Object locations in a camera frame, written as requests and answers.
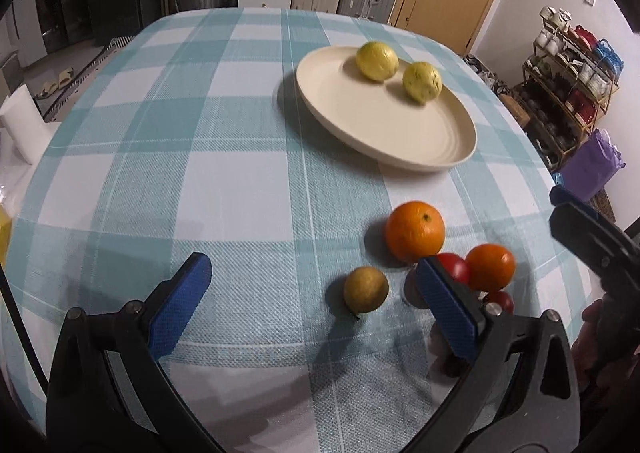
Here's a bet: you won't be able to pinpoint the yellow-green lemon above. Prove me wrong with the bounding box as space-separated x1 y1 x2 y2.
355 40 400 82
402 62 444 104

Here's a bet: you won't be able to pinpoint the person's right hand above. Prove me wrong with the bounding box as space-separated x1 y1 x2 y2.
571 299 617 386

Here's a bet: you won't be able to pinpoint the small orange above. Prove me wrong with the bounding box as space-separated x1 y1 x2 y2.
465 243 517 293

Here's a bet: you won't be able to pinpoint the large brown longan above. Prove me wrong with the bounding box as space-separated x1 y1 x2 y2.
342 265 390 321

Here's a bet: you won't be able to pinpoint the purple bag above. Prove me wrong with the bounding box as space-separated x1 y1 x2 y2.
561 128 626 205

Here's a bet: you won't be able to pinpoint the large orange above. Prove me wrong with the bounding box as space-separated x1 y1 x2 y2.
384 200 446 264

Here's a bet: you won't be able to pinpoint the black cable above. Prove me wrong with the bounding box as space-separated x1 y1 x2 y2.
0 260 48 386

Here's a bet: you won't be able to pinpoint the brown cardboard box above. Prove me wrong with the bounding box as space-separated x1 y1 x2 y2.
497 90 534 130

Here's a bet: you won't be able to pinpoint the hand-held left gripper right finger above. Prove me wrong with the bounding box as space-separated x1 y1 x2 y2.
400 256 582 453

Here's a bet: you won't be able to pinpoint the yellow object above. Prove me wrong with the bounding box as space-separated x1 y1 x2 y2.
0 204 14 270

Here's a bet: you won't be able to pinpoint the patterned shoes on floor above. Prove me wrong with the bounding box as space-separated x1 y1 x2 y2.
462 53 512 95

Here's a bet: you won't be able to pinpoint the teal checked tablecloth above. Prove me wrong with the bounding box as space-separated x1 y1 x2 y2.
0 7 608 453

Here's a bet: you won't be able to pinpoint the pair of beige slippers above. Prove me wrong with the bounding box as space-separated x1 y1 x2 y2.
32 66 77 100

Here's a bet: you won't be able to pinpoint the striped floor mat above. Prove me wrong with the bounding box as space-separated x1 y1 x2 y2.
36 34 137 120

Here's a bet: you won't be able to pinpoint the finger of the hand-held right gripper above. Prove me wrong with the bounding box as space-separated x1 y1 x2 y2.
548 185 640 295

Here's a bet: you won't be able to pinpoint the cream round plate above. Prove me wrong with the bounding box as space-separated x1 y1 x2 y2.
295 46 477 172

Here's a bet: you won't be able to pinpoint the red tomato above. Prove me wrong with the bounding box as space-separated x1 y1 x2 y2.
434 253 471 287
481 290 516 317

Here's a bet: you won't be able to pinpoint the white paper roll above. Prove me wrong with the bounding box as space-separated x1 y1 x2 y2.
0 85 57 165

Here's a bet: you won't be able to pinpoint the gold shoe rack with shoes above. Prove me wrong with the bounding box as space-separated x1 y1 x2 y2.
514 5 626 170

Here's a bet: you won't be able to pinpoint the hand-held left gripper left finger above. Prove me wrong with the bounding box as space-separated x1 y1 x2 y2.
46 252 222 453

